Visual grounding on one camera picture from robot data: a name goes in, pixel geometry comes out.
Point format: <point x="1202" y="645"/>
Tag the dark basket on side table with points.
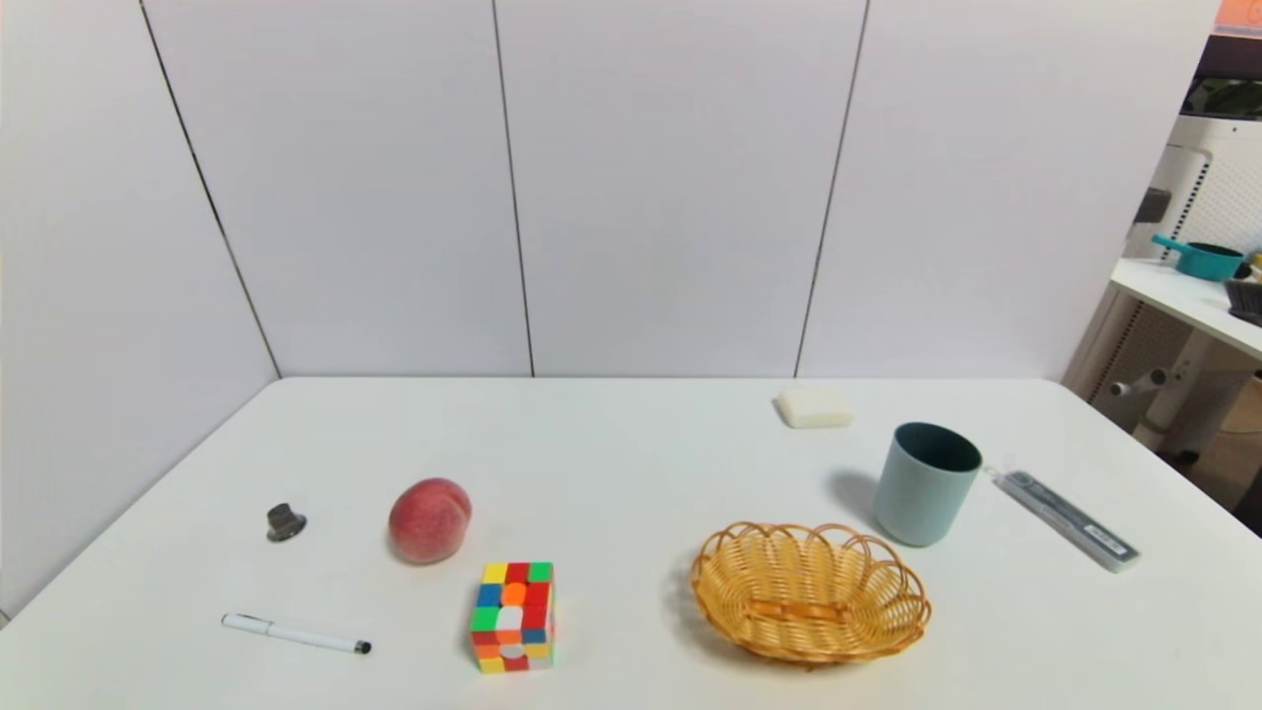
<point x="1246" y="301"/>

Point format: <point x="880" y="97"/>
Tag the grey clear pencil lead case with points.
<point x="1067" y="517"/>

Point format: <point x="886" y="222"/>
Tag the multicolour puzzle cube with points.
<point x="513" y="617"/>

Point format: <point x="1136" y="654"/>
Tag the red peach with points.
<point x="427" y="520"/>

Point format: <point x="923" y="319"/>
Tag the pale blue plastic cup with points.
<point x="919" y="490"/>

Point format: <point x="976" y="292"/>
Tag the yellow woven wicker basket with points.
<point x="810" y="593"/>

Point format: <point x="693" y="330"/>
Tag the white pen with black tip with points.
<point x="294" y="633"/>

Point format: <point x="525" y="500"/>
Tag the white side table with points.
<point x="1188" y="296"/>

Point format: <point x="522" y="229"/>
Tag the small grey metal knob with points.
<point x="284" y="522"/>

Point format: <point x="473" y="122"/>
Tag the dark shelf item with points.
<point x="1227" y="84"/>

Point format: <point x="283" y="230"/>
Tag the white rectangular soap block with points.
<point x="814" y="408"/>

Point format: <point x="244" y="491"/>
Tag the white perforated appliance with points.
<point x="1218" y="187"/>

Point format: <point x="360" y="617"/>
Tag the orange panel strip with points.
<point x="1238" y="17"/>

